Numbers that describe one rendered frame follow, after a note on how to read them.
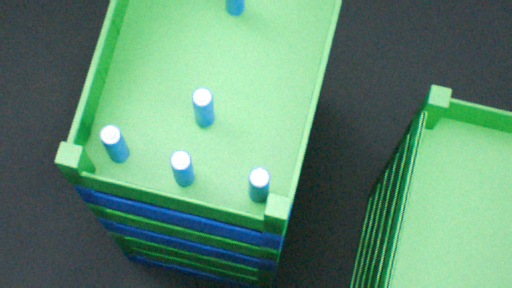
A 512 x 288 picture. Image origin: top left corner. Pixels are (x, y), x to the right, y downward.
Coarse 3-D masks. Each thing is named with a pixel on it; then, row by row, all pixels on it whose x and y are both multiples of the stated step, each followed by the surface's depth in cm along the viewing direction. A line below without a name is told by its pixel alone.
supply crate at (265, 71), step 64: (128, 0) 94; (192, 0) 94; (256, 0) 95; (320, 0) 95; (128, 64) 93; (192, 64) 93; (256, 64) 93; (320, 64) 88; (128, 128) 91; (192, 128) 91; (256, 128) 91; (128, 192) 87; (192, 192) 90
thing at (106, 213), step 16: (96, 208) 100; (128, 224) 105; (144, 224) 102; (160, 224) 100; (192, 240) 104; (208, 240) 102; (224, 240) 100; (240, 240) 105; (256, 256) 104; (272, 256) 101
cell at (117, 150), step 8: (104, 128) 85; (112, 128) 85; (104, 136) 84; (112, 136) 84; (120, 136) 84; (104, 144) 85; (112, 144) 84; (120, 144) 85; (112, 152) 87; (120, 152) 87; (128, 152) 90; (120, 160) 90
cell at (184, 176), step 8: (176, 152) 84; (184, 152) 84; (176, 160) 84; (184, 160) 84; (176, 168) 84; (184, 168) 84; (192, 168) 86; (176, 176) 87; (184, 176) 86; (192, 176) 88; (184, 184) 89
